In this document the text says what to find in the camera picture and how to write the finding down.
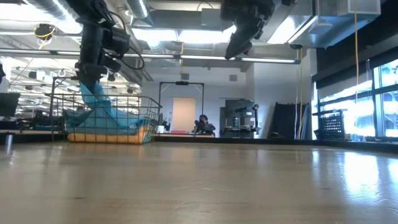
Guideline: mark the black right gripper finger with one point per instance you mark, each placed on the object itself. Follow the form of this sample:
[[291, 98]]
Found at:
[[237, 46], [252, 45]]

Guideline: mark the light blue microfiber towel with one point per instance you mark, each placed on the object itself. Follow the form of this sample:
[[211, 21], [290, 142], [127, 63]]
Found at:
[[99, 105]]

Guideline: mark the orange microfiber towel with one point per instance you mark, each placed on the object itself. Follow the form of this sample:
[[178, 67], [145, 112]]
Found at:
[[105, 138]]

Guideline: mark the person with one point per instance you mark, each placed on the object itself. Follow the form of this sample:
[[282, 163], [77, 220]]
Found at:
[[40, 117], [205, 126]]

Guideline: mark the black equipment rack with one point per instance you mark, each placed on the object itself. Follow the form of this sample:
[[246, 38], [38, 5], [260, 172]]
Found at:
[[239, 109]]

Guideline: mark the black leaning panel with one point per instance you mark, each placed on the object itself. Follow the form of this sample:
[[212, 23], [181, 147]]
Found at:
[[284, 121]]

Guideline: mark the black plastic crate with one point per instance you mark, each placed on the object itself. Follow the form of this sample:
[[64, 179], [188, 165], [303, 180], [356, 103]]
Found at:
[[331, 126]]

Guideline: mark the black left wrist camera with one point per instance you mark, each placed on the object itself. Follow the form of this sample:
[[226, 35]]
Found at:
[[116, 40]]

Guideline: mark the black gantry frame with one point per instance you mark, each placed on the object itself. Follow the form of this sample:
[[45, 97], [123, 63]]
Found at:
[[59, 81], [182, 83]]

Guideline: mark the silver round air duct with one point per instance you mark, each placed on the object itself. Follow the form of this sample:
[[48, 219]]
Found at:
[[46, 9]]

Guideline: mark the silver ceiling duct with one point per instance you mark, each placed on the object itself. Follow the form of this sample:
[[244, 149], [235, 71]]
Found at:
[[311, 25]]

